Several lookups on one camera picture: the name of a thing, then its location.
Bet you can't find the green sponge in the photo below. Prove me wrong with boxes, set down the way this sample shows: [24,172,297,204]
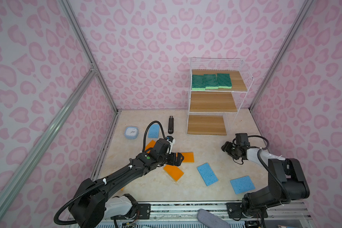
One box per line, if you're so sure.
[203,74,219,90]
[217,73,232,89]
[192,74,206,91]

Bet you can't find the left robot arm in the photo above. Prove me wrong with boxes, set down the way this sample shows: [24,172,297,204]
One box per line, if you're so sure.
[54,135,184,228]

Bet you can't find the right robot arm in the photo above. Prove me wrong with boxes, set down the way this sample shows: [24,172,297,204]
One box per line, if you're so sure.
[221,133,310,221]

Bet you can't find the orange sponge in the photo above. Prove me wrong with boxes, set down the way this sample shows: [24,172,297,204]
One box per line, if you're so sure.
[182,152,194,163]
[145,140,156,150]
[163,165,184,181]

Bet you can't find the orange sponge front centre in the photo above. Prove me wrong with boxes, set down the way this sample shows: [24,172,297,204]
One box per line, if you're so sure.
[163,165,184,181]

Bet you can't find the orange sponge left back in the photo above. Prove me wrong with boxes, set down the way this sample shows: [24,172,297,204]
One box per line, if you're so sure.
[145,140,156,150]

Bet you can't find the blue sponge back left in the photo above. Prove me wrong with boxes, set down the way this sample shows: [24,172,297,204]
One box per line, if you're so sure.
[148,123,160,139]

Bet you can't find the blue sponge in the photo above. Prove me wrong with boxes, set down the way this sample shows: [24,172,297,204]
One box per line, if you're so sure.
[230,176,255,194]
[197,163,218,186]
[148,123,160,139]

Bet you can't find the black stapler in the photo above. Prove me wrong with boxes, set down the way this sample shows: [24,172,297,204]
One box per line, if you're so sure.
[168,116,174,135]

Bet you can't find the blue sponge centre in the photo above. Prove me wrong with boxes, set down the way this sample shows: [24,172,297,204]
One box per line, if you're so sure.
[197,163,218,186]

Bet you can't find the blue square timer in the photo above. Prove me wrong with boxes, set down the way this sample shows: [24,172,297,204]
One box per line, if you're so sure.
[124,126,139,140]

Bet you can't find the blue sponge front right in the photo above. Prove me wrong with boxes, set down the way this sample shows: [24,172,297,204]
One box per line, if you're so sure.
[230,176,255,194]

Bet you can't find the grey cloth object front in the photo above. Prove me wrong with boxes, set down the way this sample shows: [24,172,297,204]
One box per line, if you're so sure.
[197,209,230,228]

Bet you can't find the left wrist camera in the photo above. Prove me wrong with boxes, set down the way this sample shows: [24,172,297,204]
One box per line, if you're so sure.
[166,136,175,153]

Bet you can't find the white wire wooden shelf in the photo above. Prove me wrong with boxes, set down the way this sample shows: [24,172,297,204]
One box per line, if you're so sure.
[187,58,254,136]

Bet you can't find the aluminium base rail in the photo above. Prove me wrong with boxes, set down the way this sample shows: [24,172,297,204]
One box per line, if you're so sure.
[64,200,317,228]

